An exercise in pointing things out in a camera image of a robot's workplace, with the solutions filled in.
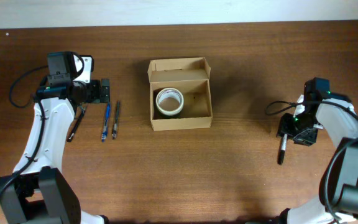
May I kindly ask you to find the black slim pen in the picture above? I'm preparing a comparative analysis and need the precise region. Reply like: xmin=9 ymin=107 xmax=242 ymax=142
xmin=67 ymin=105 xmax=87 ymax=142

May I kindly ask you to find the grey black marker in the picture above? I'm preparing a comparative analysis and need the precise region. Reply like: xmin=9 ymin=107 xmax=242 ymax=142
xmin=277 ymin=134 xmax=288 ymax=166

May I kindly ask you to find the blue ballpoint pen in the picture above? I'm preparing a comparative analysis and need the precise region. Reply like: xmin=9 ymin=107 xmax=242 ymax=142
xmin=101 ymin=102 xmax=111 ymax=142

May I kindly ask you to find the open cardboard box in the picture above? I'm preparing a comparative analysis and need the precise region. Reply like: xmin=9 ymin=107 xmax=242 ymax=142
xmin=147 ymin=57 xmax=213 ymax=131

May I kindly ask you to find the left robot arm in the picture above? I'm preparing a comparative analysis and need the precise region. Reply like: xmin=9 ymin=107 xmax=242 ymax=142
xmin=0 ymin=51 xmax=109 ymax=223

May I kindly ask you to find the dark grey pen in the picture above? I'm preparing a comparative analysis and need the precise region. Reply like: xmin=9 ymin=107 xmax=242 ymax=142
xmin=112 ymin=100 xmax=121 ymax=140

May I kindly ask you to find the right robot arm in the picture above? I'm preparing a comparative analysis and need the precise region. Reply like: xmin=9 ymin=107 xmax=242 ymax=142
xmin=277 ymin=78 xmax=358 ymax=223

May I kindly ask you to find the white masking tape roll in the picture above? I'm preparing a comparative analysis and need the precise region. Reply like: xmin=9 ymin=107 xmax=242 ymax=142
xmin=155 ymin=87 xmax=185 ymax=117

